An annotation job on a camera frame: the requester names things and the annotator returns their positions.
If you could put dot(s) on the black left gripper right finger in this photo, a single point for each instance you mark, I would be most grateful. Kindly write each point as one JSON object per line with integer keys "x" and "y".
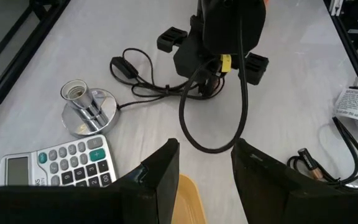
{"x": 256, "y": 186}

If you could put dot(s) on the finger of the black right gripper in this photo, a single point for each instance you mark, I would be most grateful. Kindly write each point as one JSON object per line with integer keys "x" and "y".
{"x": 254, "y": 68}
{"x": 171, "y": 39}

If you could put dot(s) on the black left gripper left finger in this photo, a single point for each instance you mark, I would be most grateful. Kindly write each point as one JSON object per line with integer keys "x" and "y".
{"x": 163, "y": 174}

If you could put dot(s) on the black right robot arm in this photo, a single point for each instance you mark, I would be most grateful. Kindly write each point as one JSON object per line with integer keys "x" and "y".
{"x": 232, "y": 25}

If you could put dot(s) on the yellow plastic bin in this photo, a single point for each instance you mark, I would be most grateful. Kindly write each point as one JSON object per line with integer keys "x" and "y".
{"x": 188, "y": 202}

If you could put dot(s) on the grey desk calculator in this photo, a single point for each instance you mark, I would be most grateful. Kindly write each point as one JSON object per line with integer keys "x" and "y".
{"x": 73, "y": 168}

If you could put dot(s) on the chrome lamp socket base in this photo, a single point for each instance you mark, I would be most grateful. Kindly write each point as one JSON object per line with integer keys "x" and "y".
{"x": 89, "y": 115}

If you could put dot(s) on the white printed safety label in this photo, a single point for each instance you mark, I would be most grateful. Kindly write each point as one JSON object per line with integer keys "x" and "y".
{"x": 353, "y": 105}

